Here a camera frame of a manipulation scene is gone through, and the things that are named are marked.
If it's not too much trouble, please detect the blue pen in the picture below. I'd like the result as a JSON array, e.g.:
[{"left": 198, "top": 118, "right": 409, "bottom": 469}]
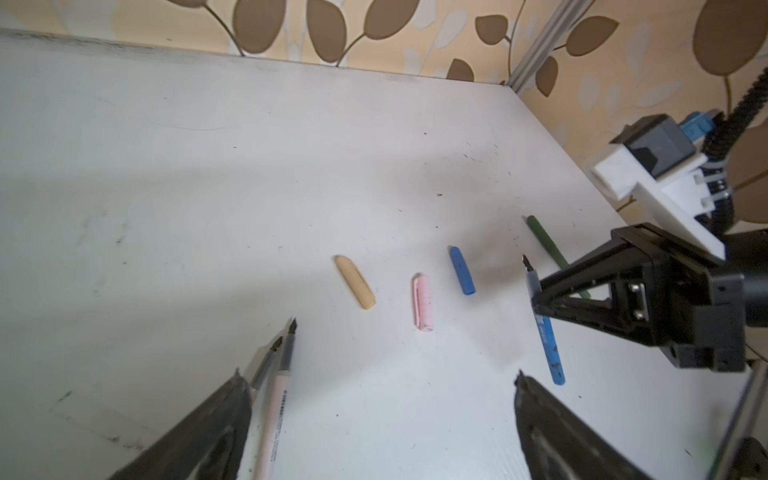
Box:
[{"left": 522, "top": 255, "right": 566, "bottom": 386}]

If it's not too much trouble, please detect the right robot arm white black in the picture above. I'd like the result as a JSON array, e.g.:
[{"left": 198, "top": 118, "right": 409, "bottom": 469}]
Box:
[{"left": 525, "top": 75, "right": 767, "bottom": 479}]

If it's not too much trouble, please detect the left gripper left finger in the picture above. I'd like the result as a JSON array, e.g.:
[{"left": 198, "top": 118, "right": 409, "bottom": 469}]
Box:
[{"left": 111, "top": 373, "right": 252, "bottom": 479}]

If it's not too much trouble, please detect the pink pen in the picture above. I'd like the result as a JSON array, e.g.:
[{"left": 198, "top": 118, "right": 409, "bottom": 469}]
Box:
[{"left": 253, "top": 317, "right": 298, "bottom": 480}]

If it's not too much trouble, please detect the tan pen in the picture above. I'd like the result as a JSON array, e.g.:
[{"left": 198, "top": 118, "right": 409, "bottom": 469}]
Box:
[{"left": 243, "top": 336, "right": 284, "bottom": 402}]

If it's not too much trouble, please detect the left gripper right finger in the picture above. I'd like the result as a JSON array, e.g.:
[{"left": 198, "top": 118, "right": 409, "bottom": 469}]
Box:
[{"left": 514, "top": 373, "right": 648, "bottom": 480}]

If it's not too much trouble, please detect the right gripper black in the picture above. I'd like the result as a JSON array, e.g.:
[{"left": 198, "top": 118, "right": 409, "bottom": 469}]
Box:
[{"left": 531, "top": 224, "right": 767, "bottom": 372}]

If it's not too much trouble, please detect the green pen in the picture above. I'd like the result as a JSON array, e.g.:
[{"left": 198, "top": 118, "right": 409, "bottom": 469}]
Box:
[{"left": 522, "top": 215, "right": 570, "bottom": 297}]

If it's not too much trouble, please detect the tan pen cap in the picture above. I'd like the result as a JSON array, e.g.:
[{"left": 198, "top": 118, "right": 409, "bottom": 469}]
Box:
[{"left": 334, "top": 255, "right": 376, "bottom": 310}]

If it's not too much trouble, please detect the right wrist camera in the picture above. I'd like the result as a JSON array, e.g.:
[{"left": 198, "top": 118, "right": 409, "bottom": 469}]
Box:
[{"left": 586, "top": 110, "right": 732, "bottom": 259}]

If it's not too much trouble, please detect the pink pen cap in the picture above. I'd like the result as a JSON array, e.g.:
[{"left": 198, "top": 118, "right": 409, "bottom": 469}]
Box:
[{"left": 412, "top": 273, "right": 434, "bottom": 332}]

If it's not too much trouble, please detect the blue pen cap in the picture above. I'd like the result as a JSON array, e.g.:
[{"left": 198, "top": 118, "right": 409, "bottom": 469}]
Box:
[{"left": 449, "top": 246, "right": 476, "bottom": 296}]

